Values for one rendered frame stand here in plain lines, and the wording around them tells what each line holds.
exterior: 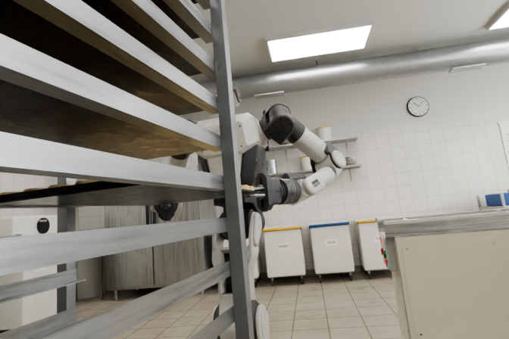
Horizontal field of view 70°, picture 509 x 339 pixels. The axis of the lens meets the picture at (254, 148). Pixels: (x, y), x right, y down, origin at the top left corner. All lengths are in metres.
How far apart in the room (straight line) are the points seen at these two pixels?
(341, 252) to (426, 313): 3.57
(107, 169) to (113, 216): 5.08
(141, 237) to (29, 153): 0.19
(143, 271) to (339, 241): 2.67
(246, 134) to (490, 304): 1.09
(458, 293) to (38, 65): 1.52
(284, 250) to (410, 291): 3.64
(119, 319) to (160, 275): 4.82
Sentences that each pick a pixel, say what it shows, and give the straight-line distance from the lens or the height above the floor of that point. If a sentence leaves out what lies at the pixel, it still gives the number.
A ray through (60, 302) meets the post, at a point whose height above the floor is 0.81.
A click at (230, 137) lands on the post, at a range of 0.80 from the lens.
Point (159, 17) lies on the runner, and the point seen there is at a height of 1.32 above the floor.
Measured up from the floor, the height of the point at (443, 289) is 0.64.
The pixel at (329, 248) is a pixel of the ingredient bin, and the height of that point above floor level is 0.44.
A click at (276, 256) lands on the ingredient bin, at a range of 5.16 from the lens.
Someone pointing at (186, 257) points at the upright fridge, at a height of 0.50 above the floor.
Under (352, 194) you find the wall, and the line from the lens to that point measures 5.80.
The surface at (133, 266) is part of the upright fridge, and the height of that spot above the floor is 0.44.
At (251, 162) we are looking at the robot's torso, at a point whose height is 1.18.
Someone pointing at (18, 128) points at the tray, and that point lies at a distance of 0.62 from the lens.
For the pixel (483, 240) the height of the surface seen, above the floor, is 0.80.
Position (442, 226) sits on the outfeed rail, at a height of 0.86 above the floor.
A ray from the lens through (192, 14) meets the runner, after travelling 0.82.
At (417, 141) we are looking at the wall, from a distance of 6.09.
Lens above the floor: 0.98
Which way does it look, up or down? 10 degrees up
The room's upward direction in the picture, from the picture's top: 5 degrees counter-clockwise
